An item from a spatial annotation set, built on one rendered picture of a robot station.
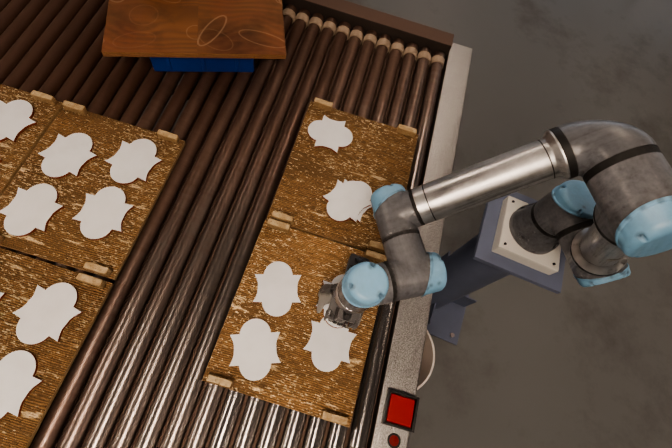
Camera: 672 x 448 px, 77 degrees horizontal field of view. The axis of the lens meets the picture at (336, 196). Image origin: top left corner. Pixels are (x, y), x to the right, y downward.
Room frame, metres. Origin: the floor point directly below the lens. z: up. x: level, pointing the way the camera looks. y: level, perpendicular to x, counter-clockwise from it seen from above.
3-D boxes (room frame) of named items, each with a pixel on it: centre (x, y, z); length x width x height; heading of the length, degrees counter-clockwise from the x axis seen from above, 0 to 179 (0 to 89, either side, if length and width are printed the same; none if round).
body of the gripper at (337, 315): (0.20, -0.10, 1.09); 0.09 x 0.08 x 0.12; 1
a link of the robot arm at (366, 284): (0.20, -0.10, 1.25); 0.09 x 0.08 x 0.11; 120
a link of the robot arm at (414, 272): (0.27, -0.18, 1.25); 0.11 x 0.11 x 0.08; 30
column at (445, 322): (0.62, -0.59, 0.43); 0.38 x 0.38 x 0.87; 86
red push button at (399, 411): (0.04, -0.30, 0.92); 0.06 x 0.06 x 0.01; 2
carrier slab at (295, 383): (0.17, -0.02, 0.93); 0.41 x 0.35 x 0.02; 1
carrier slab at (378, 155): (0.59, -0.01, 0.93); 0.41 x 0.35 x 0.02; 2
